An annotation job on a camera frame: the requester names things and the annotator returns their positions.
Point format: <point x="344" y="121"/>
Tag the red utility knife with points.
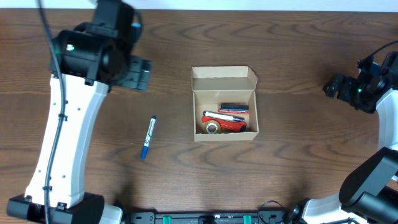
<point x="235" y="127"/>

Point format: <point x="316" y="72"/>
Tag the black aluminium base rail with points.
<point x="272" y="216"/>

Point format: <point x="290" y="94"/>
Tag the brown cardboard box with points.
<point x="224" y="103"/>

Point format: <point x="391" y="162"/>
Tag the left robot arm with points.
<point x="87" y="62"/>

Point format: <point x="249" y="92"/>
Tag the black marker pen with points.
<point x="225" y="117"/>

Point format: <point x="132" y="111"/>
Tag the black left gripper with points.
<point x="137" y="74"/>

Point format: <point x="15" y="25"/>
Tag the yellow tape roll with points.
<point x="212" y="127"/>

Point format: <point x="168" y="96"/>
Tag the blue marker pen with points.
<point x="148" y="137"/>

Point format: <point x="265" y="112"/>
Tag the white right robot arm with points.
<point x="365" y="195"/>

